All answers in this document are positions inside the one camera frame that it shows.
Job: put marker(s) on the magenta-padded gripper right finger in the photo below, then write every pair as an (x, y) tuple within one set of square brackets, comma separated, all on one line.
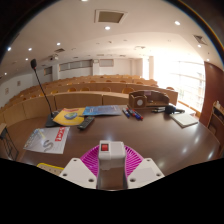
[(145, 171)]

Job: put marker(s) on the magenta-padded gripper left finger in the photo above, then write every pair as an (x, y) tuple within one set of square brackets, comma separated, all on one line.
[(77, 171)]

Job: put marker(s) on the white charger with red switch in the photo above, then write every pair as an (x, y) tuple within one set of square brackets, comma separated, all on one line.
[(113, 156)]

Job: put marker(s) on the white printed paper sheet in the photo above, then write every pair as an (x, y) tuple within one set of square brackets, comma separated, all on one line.
[(46, 140)]

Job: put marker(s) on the black remote control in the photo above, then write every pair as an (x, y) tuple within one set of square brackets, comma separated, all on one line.
[(86, 122)]

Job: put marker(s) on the black gooseneck desk microphone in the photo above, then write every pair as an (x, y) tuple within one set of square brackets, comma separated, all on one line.
[(51, 120)]

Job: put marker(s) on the red marker pen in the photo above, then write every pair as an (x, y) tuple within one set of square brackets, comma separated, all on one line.
[(136, 114)]

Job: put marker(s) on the blue marker pen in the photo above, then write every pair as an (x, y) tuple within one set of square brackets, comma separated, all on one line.
[(126, 112)]

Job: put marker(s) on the white notebook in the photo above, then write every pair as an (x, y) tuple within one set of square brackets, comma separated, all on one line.
[(184, 120)]

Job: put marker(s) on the black handheld device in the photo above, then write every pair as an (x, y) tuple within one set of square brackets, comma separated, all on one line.
[(170, 109)]

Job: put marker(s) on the wooden auditorium seat rows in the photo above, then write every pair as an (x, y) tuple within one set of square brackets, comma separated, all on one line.
[(76, 99)]

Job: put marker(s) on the small black-legged side table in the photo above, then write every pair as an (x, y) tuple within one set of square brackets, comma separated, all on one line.
[(6, 140)]

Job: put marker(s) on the wooden shelf unit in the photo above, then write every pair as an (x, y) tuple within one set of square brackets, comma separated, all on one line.
[(216, 121)]

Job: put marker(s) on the large bright window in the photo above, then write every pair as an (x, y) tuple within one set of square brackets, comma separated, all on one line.
[(183, 81)]

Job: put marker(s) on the small ceiling vent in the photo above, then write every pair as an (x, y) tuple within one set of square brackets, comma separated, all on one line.
[(200, 39)]

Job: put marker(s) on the round ceiling lights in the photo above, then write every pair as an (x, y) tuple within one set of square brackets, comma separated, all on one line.
[(107, 28)]

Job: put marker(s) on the large square ceiling vent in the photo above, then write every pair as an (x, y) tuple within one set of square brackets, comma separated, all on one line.
[(110, 16)]

